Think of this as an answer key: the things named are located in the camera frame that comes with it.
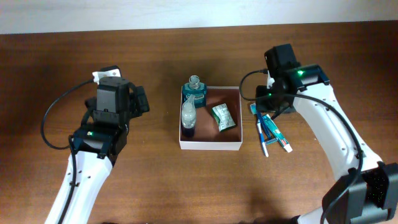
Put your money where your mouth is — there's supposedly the teal Listerine mouthwash bottle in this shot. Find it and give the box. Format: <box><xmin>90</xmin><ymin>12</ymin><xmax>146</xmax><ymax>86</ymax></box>
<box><xmin>182</xmin><ymin>75</ymin><xmax>207</xmax><ymax>108</ymax></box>

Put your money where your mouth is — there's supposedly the green white soap packet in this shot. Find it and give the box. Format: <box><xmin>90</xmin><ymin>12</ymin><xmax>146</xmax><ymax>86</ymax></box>
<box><xmin>211</xmin><ymin>103</ymin><xmax>236</xmax><ymax>132</ymax></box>

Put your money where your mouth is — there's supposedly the purple foaming soap pump bottle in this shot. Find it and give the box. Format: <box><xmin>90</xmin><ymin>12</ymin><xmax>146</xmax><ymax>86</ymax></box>
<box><xmin>181</xmin><ymin>95</ymin><xmax>197</xmax><ymax>138</ymax></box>

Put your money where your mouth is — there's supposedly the blue disposable razor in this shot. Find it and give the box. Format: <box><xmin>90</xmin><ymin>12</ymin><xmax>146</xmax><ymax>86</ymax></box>
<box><xmin>257</xmin><ymin>113</ymin><xmax>279</xmax><ymax>145</ymax></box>

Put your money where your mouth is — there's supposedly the pink cardboard box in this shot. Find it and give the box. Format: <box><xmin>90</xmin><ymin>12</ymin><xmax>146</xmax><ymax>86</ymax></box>
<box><xmin>178</xmin><ymin>86</ymin><xmax>243</xmax><ymax>151</ymax></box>

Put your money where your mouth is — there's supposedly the blue white toothbrush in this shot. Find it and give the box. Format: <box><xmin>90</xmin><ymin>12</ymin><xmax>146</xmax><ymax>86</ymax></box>
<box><xmin>249</xmin><ymin>103</ymin><xmax>269</xmax><ymax>157</ymax></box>

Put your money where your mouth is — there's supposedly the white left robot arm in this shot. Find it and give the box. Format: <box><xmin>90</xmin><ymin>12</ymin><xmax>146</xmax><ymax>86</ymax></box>
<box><xmin>46</xmin><ymin>77</ymin><xmax>149</xmax><ymax>223</ymax></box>

